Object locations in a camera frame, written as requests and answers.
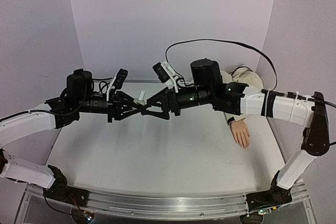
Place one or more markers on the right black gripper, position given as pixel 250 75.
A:
pixel 172 102

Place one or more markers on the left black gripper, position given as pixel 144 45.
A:
pixel 113 105

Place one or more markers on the white nail polish bottle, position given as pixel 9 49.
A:
pixel 141 98

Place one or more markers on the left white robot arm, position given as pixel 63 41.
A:
pixel 23 124

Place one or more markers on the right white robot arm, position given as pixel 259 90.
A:
pixel 307 111

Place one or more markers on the mannequin hand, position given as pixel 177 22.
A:
pixel 240 133

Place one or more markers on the beige jacket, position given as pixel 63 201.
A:
pixel 241 74

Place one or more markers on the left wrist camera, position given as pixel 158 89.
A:
pixel 116 83

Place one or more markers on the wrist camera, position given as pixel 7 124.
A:
pixel 116 83
pixel 167 75

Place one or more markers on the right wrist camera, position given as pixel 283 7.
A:
pixel 167 75

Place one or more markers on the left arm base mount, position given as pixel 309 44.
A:
pixel 62 192

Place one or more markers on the aluminium front rail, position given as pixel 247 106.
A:
pixel 111 207

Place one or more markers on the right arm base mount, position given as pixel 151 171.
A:
pixel 275 196

